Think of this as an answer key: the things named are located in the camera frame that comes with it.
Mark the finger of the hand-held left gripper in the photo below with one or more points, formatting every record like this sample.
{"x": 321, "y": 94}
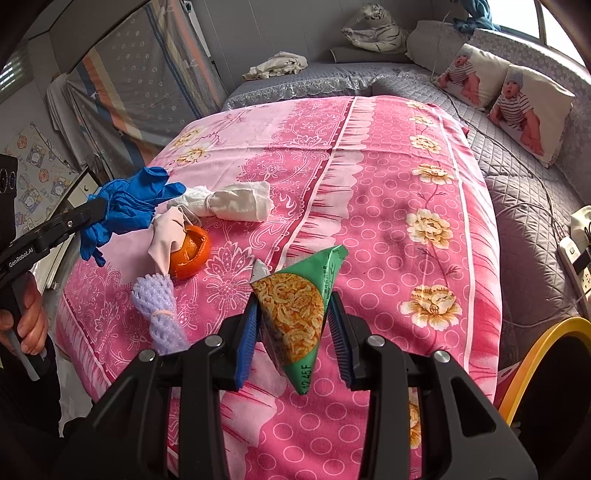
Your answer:
{"x": 64, "y": 228}

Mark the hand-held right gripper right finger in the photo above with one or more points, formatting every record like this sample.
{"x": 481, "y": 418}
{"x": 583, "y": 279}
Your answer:
{"x": 339, "y": 341}

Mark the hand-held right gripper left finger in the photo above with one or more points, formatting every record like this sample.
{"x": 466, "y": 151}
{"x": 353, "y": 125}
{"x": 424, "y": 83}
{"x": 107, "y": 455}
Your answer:
{"x": 244, "y": 341}

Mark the green snack packet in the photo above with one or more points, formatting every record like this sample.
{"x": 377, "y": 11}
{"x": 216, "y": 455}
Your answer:
{"x": 295, "y": 314}

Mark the blue rubber glove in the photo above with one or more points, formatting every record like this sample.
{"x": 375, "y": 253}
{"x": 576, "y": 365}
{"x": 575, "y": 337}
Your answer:
{"x": 124, "y": 203}

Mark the yellow rimmed bin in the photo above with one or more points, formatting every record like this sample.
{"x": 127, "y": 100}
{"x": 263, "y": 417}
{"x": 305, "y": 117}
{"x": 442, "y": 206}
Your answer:
{"x": 554, "y": 397}

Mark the person's left forearm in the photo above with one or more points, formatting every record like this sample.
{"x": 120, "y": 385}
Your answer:
{"x": 27, "y": 401}

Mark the person's left hand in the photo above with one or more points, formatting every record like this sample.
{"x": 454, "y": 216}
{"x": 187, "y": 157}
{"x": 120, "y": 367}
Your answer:
{"x": 33, "y": 318}

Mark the white foam fruit net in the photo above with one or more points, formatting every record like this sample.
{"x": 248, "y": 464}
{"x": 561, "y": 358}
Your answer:
{"x": 159, "y": 304}

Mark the tangerine peel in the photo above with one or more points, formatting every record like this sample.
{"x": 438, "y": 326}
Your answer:
{"x": 191, "y": 258}

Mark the beige face mask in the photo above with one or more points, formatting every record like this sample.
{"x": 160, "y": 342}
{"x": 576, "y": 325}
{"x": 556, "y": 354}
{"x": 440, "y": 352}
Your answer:
{"x": 164, "y": 240}

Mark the white hanging cloth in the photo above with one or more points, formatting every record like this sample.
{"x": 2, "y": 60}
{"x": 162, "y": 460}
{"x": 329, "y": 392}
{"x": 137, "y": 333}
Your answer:
{"x": 67, "y": 110}

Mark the beige crumpled bag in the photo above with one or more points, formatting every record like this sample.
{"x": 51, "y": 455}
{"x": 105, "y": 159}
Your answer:
{"x": 231, "y": 201}

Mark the pink floral blanket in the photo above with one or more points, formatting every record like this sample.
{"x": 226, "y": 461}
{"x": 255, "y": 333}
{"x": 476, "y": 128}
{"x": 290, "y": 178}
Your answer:
{"x": 369, "y": 184}

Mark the patterned fabric wardrobe cover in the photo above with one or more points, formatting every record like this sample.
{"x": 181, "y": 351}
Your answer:
{"x": 147, "y": 78}

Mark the white power strip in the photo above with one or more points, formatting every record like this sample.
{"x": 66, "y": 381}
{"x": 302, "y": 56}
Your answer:
{"x": 575, "y": 263}

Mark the crumpled cream cloth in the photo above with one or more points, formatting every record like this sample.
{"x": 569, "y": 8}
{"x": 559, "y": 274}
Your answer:
{"x": 277, "y": 64}

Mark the white plug adapter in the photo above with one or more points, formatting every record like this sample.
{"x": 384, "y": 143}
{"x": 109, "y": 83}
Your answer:
{"x": 581, "y": 221}

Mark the baby print pillow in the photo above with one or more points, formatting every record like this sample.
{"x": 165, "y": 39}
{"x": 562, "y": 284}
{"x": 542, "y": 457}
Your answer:
{"x": 471, "y": 74}
{"x": 531, "y": 110}

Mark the grey cushion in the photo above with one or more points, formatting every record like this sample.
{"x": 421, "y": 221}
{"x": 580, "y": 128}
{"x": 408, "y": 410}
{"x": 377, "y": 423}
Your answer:
{"x": 434, "y": 44}

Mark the white tiger plush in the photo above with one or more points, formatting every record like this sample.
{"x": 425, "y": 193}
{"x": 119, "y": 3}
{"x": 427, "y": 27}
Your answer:
{"x": 376, "y": 25}

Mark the grey padded bed surround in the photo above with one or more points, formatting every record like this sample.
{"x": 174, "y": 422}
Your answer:
{"x": 563, "y": 74}

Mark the knotted blue curtain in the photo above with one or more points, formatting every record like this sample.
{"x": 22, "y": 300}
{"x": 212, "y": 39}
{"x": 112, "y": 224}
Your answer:
{"x": 478, "y": 16}

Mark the window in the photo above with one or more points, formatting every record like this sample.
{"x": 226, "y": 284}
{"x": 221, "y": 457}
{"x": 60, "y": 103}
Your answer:
{"x": 521, "y": 16}

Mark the cartoon wall poster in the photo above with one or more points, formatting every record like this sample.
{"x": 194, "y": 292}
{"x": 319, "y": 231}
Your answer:
{"x": 41, "y": 166}

